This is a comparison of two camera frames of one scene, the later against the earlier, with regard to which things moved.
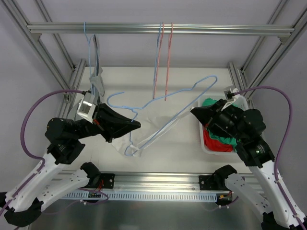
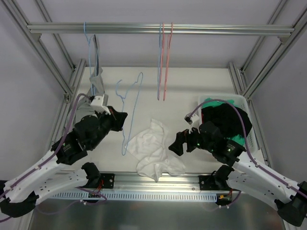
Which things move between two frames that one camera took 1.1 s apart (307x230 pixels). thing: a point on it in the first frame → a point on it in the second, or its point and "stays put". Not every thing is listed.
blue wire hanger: x=89 y=39 stays put
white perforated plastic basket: x=240 y=100 stays put
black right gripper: x=214 y=117 → x=188 y=139
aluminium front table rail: x=171 y=181 stays put
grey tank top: x=96 y=77 stays put
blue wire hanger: x=179 y=120 → x=140 y=73
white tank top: x=125 y=144 → x=147 y=146
